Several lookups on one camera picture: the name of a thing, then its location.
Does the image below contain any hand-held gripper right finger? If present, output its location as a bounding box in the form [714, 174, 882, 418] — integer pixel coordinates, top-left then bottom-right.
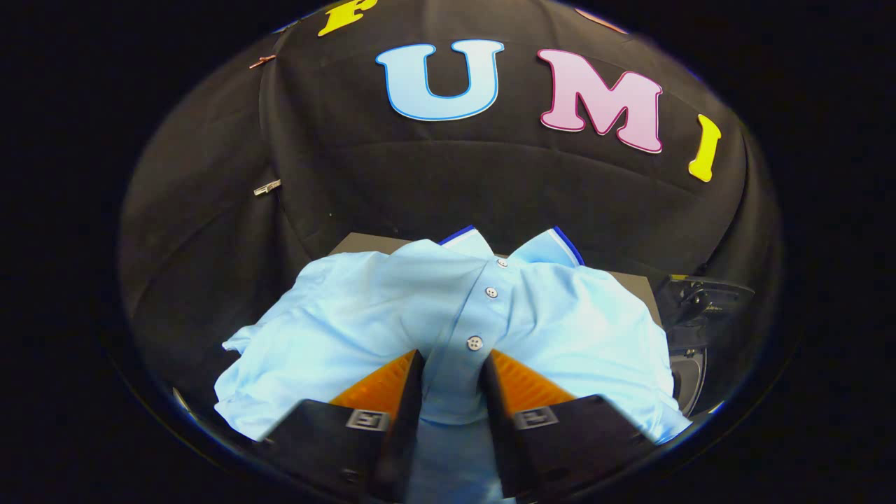
[479, 349, 659, 499]

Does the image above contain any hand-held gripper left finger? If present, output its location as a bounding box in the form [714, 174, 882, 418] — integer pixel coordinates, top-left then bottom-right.
[255, 349, 426, 501]

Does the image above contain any light blue polo shirt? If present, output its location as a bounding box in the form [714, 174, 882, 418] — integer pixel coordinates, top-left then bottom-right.
[213, 225, 694, 504]

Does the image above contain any grey washing machine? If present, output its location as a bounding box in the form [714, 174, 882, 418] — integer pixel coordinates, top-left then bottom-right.
[668, 346, 709, 419]

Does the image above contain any dark glass washing machine lid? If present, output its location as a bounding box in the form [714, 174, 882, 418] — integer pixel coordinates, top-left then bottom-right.
[658, 275, 757, 351]

